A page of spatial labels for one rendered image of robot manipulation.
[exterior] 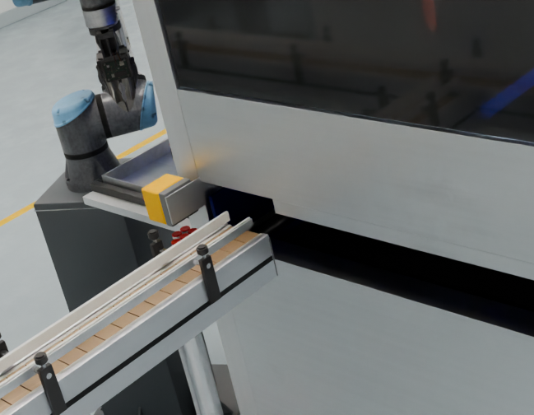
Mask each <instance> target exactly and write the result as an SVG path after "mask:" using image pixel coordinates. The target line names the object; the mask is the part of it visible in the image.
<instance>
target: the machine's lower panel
mask: <svg viewBox="0 0 534 415"><path fill-rule="evenodd" d="M269 238H270V240H271V243H272V250H273V254H274V258H275V263H276V270H277V273H278V276H276V277H275V278H273V279H272V280H271V281H270V282H268V283H267V284H266V285H264V286H263V287H261V288H260V289H259V290H257V291H256V292H254V293H253V294H252V295H251V296H249V297H248V298H247V299H245V300H244V301H242V302H241V303H240V304H238V305H237V306H236V307H235V308H233V309H232V312H233V315H234V321H235V324H236V328H237V331H238V335H239V341H240V344H241V347H242V351H243V354H244V360H245V364H246V367H247V371H248V377H249V380H250V384H251V387H252V391H253V397H254V400H255V403H256V406H257V410H258V415H534V312H533V311H530V310H524V309H522V308H518V307H516V306H512V305H507V304H504V303H501V302H498V301H492V300H490V299H486V298H484V297H480V296H475V295H472V294H469V293H465V292H463V291H458V290H454V289H452V288H448V287H443V286H440V285H437V284H433V283H431V282H426V281H422V280H420V279H416V278H413V277H408V276H405V275H401V274H399V273H394V272H390V271H388V270H384V269H381V268H376V267H373V266H369V265H367V264H363V263H358V262H356V261H352V260H349V259H344V258H341V257H337V256H335V255H331V254H326V253H323V252H320V251H317V250H314V249H309V248H305V247H303V246H299V245H294V244H291V243H288V242H285V241H282V240H277V239H273V238H271V237H269Z"/></svg>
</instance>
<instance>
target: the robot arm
mask: <svg viewBox="0 0 534 415"><path fill-rule="evenodd" d="M12 1H13V3H14V5H15V6H16V7H24V6H31V5H32V4H36V3H39V2H45V1H48V0H12ZM79 1H80V4H81V8H82V13H83V16H84V19H85V22H86V27H88V29H89V32H90V35H93V36H94V38H95V44H96V47H97V50H98V53H97V54H96V63H97V65H96V66H95V67H96V69H97V72H98V78H99V81H100V83H101V88H102V91H103V93H100V94H97V95H95V93H94V92H93V91H92V90H80V91H75V92H73V93H71V94H69V95H67V96H64V97H63V98H62V99H60V100H59V101H57V102H56V103H55V105H54V106H53V108H52V116H53V121H54V123H53V125H54V127H55V128H56V130H57V133H58V138H59V141H60V143H61V146H62V149H63V153H64V156H65V159H66V164H65V182H66V185H67V188H68V189H69V190H70V191H72V192H75V193H87V192H92V190H91V185H90V184H91V183H92V182H94V181H99V182H102V183H104V182H103V179H102V175H103V174H105V173H107V172H109V171H110V170H112V169H114V168H116V167H117V166H120V165H121V163H120V162H119V161H118V159H117V157H116V156H115V155H114V153H113V152H112V151H111V149H110V148H109V144H108V141H107V138H113V137H117V136H120V135H124V134H127V133H132V132H136V131H139V130H140V131H142V130H143V129H145V128H149V127H153V126H154V125H156V123H157V112H156V99H155V94H154V87H153V82H152V81H149V80H148V81H147V80H146V77H145V74H143V73H141V72H139V71H138V70H137V65H136V63H135V59H134V57H133V53H132V48H131V45H130V41H129V38H128V33H127V30H126V26H125V23H124V20H123V14H122V12H121V8H120V5H119V2H118V0H79Z"/></svg>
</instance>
